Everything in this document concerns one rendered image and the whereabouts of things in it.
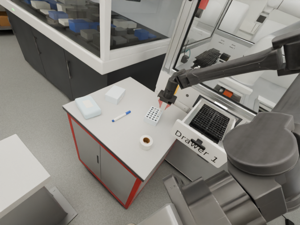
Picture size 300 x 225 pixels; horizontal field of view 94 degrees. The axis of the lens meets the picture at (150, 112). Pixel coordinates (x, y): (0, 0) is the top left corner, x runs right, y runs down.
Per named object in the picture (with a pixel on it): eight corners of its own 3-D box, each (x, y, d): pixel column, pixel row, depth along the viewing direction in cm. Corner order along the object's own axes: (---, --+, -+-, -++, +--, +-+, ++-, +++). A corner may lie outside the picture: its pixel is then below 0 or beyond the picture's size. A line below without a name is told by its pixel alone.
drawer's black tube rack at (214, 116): (214, 146, 75) (221, 139, 71) (186, 127, 80) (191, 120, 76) (223, 125, 90) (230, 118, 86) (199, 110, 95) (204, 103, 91)
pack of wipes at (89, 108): (102, 114, 82) (102, 109, 79) (85, 120, 77) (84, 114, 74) (90, 99, 89) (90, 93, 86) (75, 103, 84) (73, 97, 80)
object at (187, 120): (217, 162, 69) (224, 156, 65) (174, 131, 76) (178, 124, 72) (232, 121, 95) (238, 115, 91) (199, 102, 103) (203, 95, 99)
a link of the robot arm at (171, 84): (168, 78, 69) (178, 83, 68) (171, 72, 74) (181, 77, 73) (164, 89, 73) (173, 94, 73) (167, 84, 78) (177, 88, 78)
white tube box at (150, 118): (155, 127, 86) (156, 122, 83) (143, 120, 87) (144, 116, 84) (161, 114, 94) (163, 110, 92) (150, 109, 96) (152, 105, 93)
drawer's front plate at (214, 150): (218, 168, 68) (231, 157, 61) (169, 133, 77) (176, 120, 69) (218, 165, 69) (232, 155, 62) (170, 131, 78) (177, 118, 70)
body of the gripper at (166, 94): (160, 92, 82) (164, 81, 77) (176, 99, 81) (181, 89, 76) (156, 97, 78) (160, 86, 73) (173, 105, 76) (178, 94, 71)
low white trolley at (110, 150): (125, 214, 113) (144, 180, 62) (77, 164, 132) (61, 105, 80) (162, 164, 152) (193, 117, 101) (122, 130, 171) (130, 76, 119)
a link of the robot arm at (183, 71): (184, 70, 64) (191, 86, 67) (189, 61, 72) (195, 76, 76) (162, 79, 71) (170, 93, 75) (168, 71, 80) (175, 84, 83)
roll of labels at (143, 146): (143, 136, 78) (144, 132, 75) (153, 143, 76) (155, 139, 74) (135, 144, 73) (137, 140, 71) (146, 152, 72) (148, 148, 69)
